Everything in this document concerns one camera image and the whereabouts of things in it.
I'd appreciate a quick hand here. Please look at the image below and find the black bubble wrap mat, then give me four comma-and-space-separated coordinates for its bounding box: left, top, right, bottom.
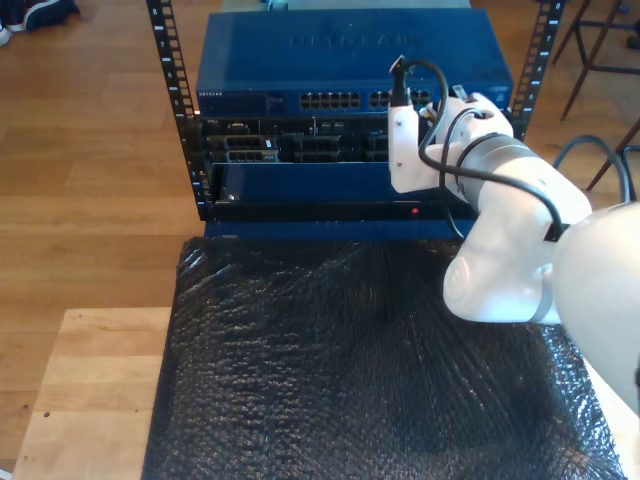
141, 230, 626, 480

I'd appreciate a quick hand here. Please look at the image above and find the thin black cable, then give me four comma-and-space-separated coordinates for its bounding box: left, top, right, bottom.
389, 55, 571, 241
439, 107, 501, 239

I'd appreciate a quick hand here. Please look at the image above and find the navy shoe with white sole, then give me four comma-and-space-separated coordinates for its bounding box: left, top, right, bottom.
22, 0, 81, 32
0, 0, 26, 32

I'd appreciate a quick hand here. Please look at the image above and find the blue rack base plate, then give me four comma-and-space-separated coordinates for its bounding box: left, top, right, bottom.
203, 218, 474, 245

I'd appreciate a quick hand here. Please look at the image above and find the blue network switch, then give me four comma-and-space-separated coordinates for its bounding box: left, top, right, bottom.
194, 7, 515, 117

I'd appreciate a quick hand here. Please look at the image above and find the black rack server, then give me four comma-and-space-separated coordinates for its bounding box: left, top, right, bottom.
199, 115, 446, 164

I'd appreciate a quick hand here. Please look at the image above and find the thick grey hose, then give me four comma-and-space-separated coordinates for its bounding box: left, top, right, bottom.
551, 133, 637, 205

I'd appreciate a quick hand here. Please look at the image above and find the black perforated rack post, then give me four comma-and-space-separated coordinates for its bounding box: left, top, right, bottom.
145, 0, 211, 221
507, 0, 569, 144

